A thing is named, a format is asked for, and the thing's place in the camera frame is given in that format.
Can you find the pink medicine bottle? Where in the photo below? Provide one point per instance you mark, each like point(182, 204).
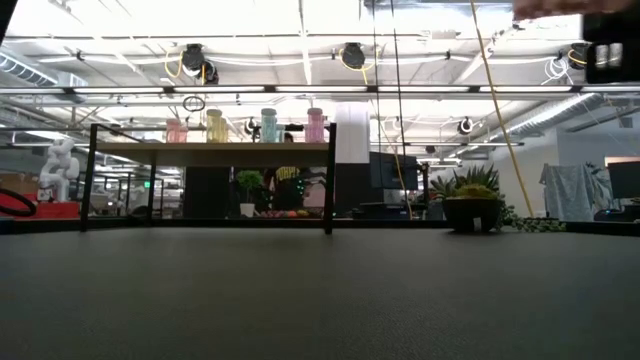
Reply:
point(315, 127)

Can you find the tall blue medicine bottle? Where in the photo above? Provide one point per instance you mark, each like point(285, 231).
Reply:
point(268, 127)

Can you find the wide orange medicine bottle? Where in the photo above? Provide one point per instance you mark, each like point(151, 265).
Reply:
point(173, 132)

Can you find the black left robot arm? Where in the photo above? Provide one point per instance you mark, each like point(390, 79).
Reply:
point(4, 15)

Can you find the black monitor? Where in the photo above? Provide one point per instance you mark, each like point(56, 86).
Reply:
point(395, 172)
point(625, 180)

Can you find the blue grey draped cloth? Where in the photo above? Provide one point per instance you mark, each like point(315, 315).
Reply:
point(575, 192)

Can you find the potted succulent plant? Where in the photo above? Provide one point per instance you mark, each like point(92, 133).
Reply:
point(470, 212)

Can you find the person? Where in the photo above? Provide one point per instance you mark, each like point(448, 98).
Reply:
point(286, 190)

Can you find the small potted topiary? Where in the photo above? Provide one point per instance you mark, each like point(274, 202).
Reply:
point(248, 180)

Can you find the black cabinet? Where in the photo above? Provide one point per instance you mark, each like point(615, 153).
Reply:
point(205, 192)

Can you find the red storage bins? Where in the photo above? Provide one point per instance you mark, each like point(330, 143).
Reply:
point(55, 211)

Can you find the silver ventilation duct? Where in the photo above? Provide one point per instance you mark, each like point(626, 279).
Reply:
point(550, 117)
point(30, 75)

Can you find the wooden shelf black frame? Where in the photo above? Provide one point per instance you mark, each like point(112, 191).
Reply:
point(210, 155)

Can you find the black rig frame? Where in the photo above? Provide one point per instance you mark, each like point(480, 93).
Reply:
point(200, 223)

